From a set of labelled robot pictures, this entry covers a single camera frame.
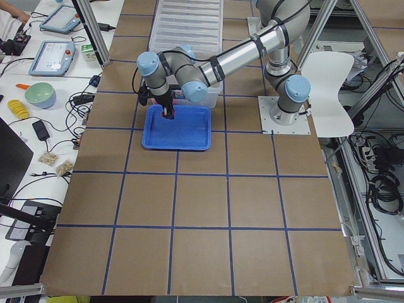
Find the teach pendant tablet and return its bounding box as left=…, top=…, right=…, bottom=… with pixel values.
left=39, top=4, right=81, bottom=34
left=28, top=40, right=76, bottom=76

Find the green white carton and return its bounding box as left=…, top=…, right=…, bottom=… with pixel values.
left=80, top=44, right=98, bottom=62

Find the blue plastic tray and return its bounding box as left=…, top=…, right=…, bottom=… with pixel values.
left=142, top=105, right=211, bottom=151

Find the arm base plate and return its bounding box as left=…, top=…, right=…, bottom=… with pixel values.
left=258, top=96, right=311, bottom=135

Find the yellow toy corn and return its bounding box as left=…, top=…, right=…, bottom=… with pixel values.
left=7, top=99, right=30, bottom=120

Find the white chair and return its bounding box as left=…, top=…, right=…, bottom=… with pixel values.
left=301, top=51, right=354, bottom=138

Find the aluminium frame post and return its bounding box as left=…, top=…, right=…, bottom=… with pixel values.
left=72, top=0, right=110, bottom=66

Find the clear plastic storage box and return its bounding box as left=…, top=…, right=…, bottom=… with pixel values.
left=138, top=44, right=213, bottom=102

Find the toy carrot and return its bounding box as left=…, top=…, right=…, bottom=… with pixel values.
left=15, top=83, right=30, bottom=90

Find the clear plastic box lid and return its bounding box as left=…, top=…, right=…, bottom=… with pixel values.
left=149, top=0, right=223, bottom=56

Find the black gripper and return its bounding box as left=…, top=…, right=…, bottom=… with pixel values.
left=152, top=90, right=175, bottom=119

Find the black power adapter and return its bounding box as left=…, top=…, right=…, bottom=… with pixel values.
left=32, top=120, right=50, bottom=141

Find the green blue bowl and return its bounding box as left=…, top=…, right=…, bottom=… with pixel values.
left=25, top=82, right=56, bottom=109

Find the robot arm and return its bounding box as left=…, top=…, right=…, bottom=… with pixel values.
left=136, top=1, right=310, bottom=119

